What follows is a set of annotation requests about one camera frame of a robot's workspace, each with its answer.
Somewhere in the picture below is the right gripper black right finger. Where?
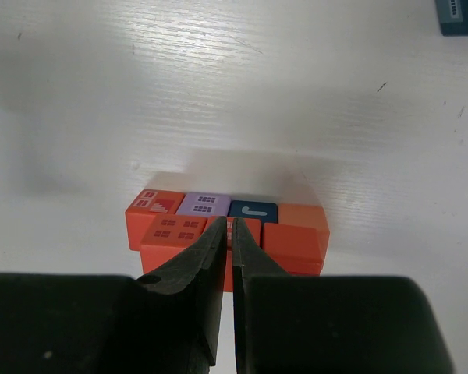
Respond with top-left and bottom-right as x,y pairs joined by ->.
232,218 -> 454,373

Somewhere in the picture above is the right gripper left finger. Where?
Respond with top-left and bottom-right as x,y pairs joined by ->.
0,217 -> 227,373

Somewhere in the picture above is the red wood block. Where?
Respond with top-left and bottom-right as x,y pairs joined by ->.
125,189 -> 185,251
262,223 -> 324,275

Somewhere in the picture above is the orange wood block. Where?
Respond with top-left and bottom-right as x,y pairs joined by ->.
223,217 -> 261,292
278,203 -> 330,257

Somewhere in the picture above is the dark blue wood block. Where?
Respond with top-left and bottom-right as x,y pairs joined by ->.
229,200 -> 278,225

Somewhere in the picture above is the purple wood block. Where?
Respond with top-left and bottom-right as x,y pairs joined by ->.
176,192 -> 231,217

